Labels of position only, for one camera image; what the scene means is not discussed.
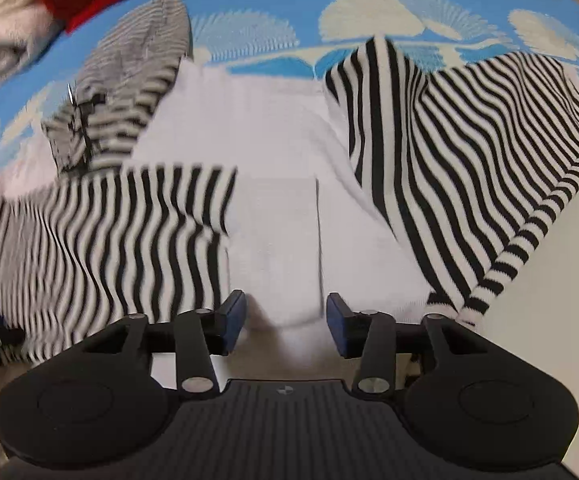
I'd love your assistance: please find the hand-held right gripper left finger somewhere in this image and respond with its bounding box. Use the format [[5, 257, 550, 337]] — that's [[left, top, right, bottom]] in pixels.
[[72, 289, 248, 402]]

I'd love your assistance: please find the white sweater with striped sleeves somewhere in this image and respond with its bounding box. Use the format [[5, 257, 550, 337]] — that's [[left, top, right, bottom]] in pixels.
[[0, 35, 579, 367]]

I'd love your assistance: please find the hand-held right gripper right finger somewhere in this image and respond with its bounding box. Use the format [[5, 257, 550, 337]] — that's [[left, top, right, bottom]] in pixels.
[[325, 292, 503, 397]]

